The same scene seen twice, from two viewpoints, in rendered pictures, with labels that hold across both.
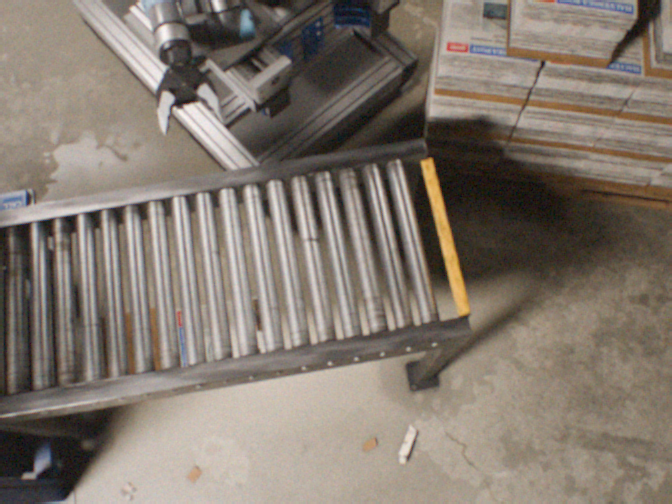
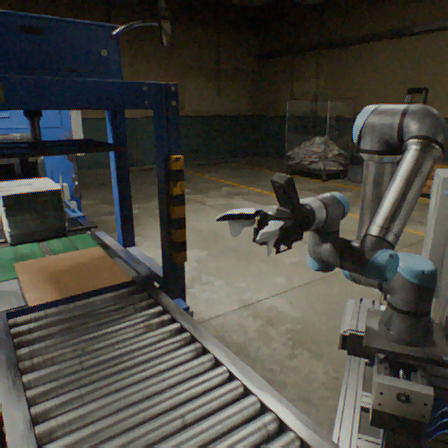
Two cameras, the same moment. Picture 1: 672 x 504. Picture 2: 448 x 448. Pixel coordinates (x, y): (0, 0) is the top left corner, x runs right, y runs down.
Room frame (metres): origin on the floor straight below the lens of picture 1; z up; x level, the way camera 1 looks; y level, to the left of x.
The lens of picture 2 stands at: (0.34, -0.32, 1.45)
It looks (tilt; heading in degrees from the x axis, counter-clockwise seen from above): 17 degrees down; 63
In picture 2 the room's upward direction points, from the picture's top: straight up
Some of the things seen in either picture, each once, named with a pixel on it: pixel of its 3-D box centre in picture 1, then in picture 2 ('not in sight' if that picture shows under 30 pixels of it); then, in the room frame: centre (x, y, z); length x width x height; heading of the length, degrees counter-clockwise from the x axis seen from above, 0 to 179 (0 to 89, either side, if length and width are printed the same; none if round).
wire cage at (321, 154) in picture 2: not in sight; (317, 138); (5.85, 6.27, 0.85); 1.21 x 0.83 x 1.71; 98
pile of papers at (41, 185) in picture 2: not in sight; (30, 207); (0.25, 1.96, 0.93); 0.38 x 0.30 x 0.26; 98
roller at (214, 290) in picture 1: (212, 274); (158, 430); (0.49, 0.33, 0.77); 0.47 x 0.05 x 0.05; 8
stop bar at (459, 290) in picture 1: (445, 234); not in sight; (0.56, -0.27, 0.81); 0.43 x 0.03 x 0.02; 8
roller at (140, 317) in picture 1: (138, 287); (126, 380); (0.46, 0.52, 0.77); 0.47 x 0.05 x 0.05; 8
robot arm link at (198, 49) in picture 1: (184, 42); (328, 249); (0.95, 0.34, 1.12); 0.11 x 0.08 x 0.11; 105
